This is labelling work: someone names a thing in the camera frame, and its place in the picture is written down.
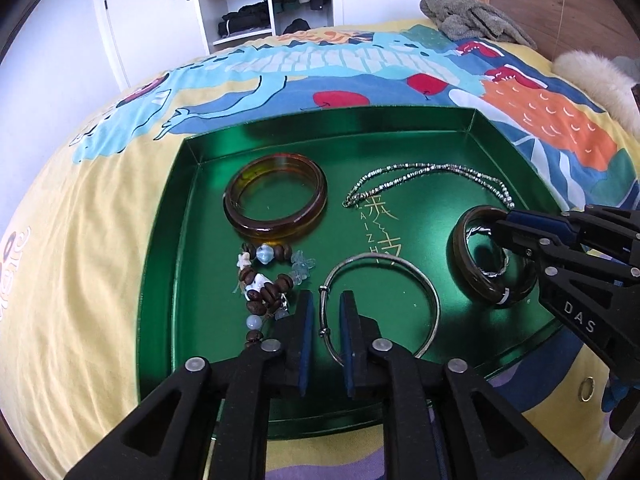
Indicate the white door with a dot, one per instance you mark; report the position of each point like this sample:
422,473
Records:
150,10

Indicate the grey crumpled cloth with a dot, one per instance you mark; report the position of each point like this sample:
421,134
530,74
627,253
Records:
475,20

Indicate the small black bag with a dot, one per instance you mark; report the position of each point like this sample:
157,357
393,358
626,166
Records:
296,27

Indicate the dark brown bangle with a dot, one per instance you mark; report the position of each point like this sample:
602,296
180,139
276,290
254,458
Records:
480,290

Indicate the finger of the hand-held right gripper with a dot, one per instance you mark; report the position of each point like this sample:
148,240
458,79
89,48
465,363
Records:
565,290
540,221

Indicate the green metal tray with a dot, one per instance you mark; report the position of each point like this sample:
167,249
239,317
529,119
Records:
440,230

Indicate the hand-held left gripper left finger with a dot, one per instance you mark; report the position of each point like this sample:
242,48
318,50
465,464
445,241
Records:
305,350

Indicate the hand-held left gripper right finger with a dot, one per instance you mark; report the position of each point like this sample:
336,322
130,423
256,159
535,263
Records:
348,350

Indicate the person's right hand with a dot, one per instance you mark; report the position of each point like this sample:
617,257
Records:
611,396

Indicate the yellow printed blanket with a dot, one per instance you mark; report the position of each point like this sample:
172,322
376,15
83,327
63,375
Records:
75,260

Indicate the thin silver bangle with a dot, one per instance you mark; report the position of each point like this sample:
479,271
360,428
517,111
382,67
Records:
436,305

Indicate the white fluffy pillow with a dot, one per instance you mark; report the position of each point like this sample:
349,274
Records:
595,80

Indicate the black folded clothes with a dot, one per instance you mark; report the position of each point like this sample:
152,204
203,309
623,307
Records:
245,17

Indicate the amber bangle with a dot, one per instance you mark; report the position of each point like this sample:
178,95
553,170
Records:
275,230

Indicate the grey padded coat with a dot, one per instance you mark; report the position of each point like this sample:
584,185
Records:
627,67

